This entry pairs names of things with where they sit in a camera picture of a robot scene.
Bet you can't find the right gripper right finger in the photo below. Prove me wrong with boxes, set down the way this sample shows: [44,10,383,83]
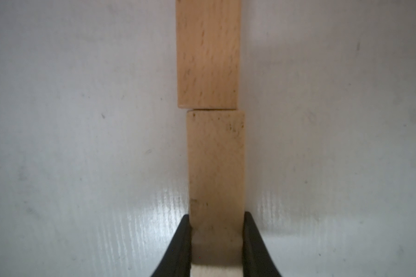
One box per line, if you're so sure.
[242,211,282,277]

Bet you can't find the wood long block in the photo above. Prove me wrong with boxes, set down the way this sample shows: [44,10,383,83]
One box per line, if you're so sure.
[176,0,242,110]
[186,110,246,267]

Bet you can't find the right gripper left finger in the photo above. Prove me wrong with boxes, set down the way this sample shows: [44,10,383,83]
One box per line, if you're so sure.
[151,214,191,277]

